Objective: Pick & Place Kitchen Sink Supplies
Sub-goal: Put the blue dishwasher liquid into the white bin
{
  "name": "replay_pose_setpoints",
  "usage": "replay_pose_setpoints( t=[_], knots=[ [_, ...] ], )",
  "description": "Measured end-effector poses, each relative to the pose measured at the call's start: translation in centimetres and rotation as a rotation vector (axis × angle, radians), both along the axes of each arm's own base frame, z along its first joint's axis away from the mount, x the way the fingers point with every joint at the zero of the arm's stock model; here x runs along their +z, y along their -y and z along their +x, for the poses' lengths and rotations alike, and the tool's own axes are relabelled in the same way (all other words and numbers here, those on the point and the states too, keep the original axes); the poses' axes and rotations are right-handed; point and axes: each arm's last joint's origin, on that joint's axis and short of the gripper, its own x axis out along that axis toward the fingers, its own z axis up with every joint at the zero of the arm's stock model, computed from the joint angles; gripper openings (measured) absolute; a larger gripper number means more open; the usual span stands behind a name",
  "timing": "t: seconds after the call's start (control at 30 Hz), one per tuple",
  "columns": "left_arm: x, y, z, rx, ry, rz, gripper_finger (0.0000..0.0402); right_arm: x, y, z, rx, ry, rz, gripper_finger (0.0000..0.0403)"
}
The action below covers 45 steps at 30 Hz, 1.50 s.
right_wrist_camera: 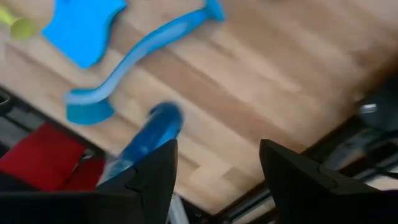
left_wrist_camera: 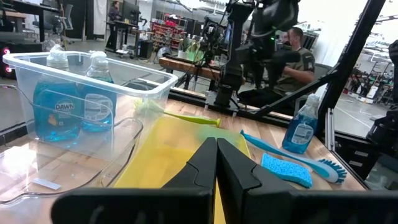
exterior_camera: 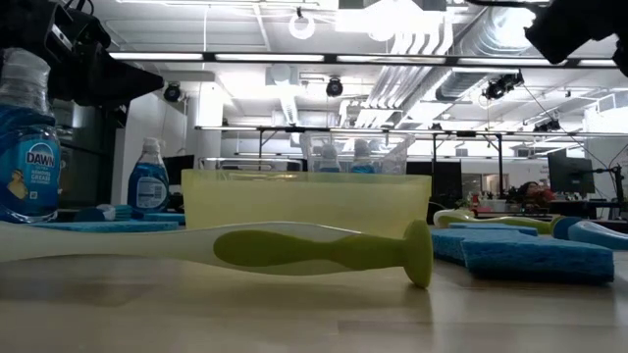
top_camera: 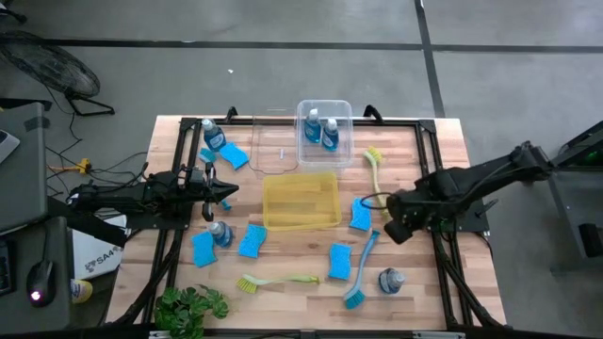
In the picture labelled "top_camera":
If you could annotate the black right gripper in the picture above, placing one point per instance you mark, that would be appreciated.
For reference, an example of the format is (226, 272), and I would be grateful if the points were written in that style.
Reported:
(405, 212)

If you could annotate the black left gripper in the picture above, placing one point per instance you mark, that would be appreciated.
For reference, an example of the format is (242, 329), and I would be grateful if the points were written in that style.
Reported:
(207, 188)

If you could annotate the blue wavy sponge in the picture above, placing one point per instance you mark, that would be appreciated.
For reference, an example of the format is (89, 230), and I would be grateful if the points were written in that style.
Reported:
(339, 262)
(203, 249)
(252, 241)
(234, 156)
(361, 215)

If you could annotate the lime green dish brush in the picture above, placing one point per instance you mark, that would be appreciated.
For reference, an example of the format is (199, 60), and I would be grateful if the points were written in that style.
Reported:
(373, 157)
(247, 284)

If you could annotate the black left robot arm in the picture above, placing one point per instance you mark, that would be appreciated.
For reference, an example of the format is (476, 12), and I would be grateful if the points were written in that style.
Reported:
(122, 198)

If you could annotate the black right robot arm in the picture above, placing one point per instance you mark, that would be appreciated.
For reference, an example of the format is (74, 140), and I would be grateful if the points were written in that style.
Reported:
(494, 174)

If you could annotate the clear plastic bin lid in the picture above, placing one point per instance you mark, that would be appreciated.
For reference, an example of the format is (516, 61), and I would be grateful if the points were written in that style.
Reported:
(273, 141)

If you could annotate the yellow translucent plastic bin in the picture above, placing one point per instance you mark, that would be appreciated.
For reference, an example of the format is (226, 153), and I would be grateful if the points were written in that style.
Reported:
(301, 202)

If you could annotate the clear plastic storage bin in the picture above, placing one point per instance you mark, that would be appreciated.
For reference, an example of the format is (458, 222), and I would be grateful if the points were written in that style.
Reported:
(325, 157)

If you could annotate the green potted plant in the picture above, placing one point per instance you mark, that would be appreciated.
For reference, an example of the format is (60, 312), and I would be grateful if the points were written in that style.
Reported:
(188, 306)

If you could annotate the white cardboard box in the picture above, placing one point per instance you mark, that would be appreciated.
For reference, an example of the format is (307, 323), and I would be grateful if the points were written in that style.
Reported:
(94, 256)

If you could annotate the grey equipment cabinet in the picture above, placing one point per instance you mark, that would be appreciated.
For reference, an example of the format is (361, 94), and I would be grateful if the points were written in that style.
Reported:
(575, 212)

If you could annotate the yellow round object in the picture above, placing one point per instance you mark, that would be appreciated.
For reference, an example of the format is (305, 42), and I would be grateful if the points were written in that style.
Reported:
(84, 291)

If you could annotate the grey desk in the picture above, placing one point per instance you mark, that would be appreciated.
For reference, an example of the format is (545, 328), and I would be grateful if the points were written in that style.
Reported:
(23, 188)

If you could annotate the black computer mouse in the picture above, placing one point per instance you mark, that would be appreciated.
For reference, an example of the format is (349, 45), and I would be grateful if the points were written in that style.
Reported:
(40, 282)

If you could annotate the black floor fan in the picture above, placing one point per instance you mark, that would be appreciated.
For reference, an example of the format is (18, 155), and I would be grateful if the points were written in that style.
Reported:
(47, 66)

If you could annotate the grey laptop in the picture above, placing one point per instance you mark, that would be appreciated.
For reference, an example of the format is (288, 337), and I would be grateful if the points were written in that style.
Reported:
(5, 143)

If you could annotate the black chair base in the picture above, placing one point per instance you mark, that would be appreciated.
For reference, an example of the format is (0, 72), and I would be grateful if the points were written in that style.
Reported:
(14, 16)

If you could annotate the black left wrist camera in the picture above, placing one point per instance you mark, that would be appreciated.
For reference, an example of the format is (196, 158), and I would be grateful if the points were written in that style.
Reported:
(195, 175)

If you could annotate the black aluminium table frame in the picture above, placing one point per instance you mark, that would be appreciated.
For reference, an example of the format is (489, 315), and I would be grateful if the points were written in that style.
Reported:
(400, 123)

